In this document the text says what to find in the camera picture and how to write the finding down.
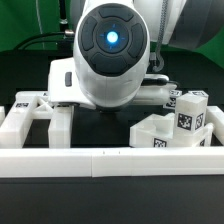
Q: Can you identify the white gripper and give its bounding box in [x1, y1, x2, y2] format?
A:
[47, 57, 171, 109]

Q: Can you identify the white chair seat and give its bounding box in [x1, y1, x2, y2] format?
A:
[129, 113, 214, 148]

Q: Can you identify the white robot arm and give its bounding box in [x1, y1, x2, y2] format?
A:
[48, 0, 224, 110]

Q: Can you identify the white tagged nut cube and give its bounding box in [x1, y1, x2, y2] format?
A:
[188, 90, 209, 99]
[163, 90, 182, 109]

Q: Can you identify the white tagged nut cube right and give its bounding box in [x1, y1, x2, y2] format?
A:
[188, 90, 209, 99]

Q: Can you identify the white chair back frame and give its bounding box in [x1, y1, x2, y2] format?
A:
[0, 91, 74, 149]

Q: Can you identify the black cable bundle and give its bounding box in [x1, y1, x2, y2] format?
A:
[13, 29, 76, 52]

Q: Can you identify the white U-shaped fence wall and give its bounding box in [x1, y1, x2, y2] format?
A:
[0, 108, 224, 178]

